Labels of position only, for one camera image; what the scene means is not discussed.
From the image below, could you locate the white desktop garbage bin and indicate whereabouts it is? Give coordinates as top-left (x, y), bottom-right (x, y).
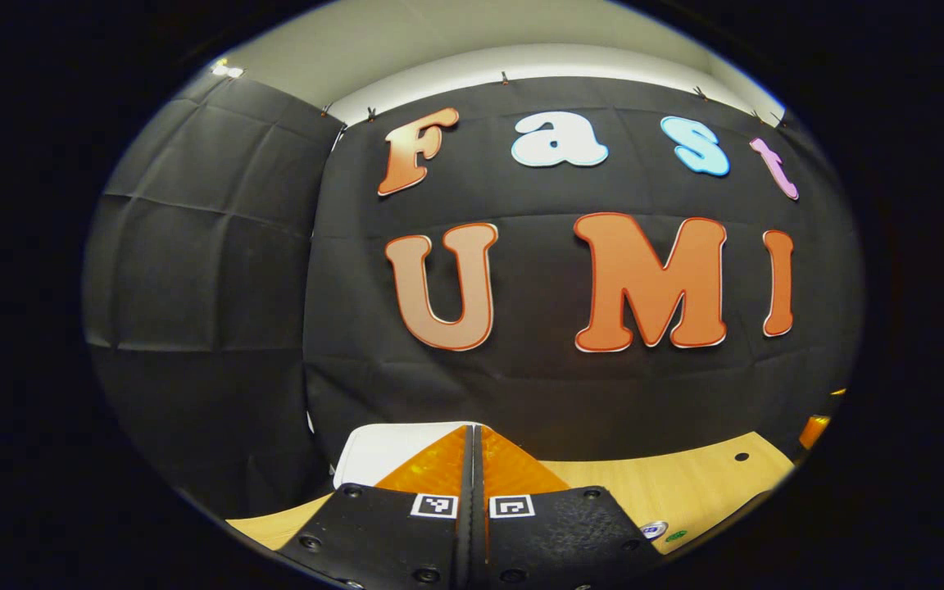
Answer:
top-left (333, 422), bottom-right (481, 492)

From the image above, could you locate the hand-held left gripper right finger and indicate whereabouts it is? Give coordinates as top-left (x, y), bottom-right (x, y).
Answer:
top-left (476, 424), bottom-right (668, 590)

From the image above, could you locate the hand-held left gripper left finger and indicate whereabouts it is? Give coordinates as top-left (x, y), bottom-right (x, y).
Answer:
top-left (275, 424), bottom-right (479, 590)

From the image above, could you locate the black backdrop cloth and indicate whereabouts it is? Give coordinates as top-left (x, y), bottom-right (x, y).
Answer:
top-left (83, 74), bottom-right (865, 517)

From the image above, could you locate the wooden desktop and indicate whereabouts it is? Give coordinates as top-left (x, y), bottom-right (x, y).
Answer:
top-left (226, 432), bottom-right (797, 556)

